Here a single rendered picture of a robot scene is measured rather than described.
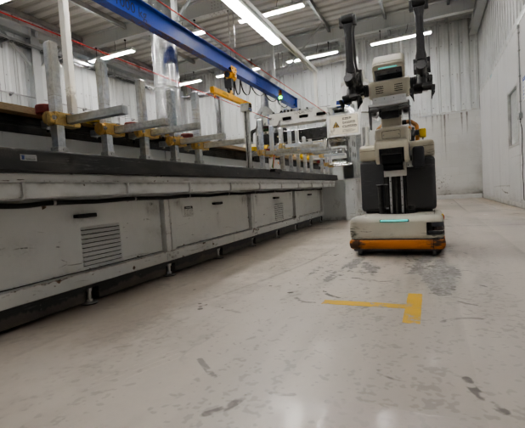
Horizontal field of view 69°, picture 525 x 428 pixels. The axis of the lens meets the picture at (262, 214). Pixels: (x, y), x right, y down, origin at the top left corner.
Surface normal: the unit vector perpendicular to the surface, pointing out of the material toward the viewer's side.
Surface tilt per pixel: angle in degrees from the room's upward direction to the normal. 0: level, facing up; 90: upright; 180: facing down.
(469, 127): 90
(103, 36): 90
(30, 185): 90
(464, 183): 90
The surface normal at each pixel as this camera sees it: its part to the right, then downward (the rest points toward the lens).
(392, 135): -0.40, 0.22
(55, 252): 0.91, -0.05
